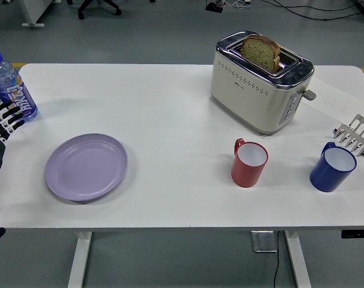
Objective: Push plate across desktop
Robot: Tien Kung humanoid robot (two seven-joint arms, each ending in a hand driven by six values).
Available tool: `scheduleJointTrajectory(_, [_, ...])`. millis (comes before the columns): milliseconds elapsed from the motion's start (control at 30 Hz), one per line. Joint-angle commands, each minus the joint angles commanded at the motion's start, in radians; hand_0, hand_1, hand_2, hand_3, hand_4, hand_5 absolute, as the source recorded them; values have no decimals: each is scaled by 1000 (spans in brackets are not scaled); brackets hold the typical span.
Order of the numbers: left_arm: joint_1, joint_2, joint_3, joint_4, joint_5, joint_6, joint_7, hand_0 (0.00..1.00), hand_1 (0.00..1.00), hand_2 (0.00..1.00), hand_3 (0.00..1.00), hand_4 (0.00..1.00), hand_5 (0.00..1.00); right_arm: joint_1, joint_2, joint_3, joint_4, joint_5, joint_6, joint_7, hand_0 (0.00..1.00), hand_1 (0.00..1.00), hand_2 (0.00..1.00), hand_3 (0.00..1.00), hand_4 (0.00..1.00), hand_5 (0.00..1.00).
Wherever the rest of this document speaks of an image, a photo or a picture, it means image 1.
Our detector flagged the purple plastic plate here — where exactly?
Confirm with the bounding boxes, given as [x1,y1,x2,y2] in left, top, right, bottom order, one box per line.
[44,133,129,202]

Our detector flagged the blue-capped drink bottle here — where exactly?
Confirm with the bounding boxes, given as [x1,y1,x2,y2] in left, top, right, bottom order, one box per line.
[0,49,38,123]

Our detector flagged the white desk leg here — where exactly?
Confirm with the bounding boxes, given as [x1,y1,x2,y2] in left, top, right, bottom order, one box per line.
[19,0,62,28]

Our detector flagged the black office chair base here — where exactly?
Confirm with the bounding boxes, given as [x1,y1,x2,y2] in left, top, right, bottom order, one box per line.
[66,0,123,20]

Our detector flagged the white table leg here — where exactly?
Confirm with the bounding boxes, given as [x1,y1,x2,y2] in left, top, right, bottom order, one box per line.
[283,230,312,288]
[67,231,93,288]

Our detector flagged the black device on floor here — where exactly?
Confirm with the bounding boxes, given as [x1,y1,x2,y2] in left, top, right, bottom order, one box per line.
[205,2,223,14]

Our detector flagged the red cup with white inside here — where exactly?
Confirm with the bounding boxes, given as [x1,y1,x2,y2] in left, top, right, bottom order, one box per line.
[231,137,269,188]

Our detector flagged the cream and chrome toaster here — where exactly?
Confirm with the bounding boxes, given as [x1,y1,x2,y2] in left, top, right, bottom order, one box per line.
[210,29,317,135]

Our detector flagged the brown bread slice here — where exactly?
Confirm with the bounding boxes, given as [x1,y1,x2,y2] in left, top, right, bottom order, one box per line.
[240,34,282,73]

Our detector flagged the silver box under table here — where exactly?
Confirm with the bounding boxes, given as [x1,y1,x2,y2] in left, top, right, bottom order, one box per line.
[250,230,278,253]

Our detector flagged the blue cup with white inside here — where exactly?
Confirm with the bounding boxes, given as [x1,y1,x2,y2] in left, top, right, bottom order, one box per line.
[309,142,358,193]

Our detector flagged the white paper sheet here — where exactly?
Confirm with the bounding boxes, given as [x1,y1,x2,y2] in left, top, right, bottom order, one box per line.
[302,75,364,124]

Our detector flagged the silver metal toast rack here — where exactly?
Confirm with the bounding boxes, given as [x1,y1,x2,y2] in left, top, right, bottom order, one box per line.
[333,114,364,158]

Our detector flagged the black table control panel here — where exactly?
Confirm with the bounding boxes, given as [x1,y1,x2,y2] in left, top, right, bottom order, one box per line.
[341,229,364,239]

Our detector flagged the black power cable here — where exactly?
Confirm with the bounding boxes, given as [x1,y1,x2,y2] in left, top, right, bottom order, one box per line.
[273,230,282,288]

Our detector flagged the black floor cable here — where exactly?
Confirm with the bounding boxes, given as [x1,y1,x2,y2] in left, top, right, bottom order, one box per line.
[261,0,364,22]

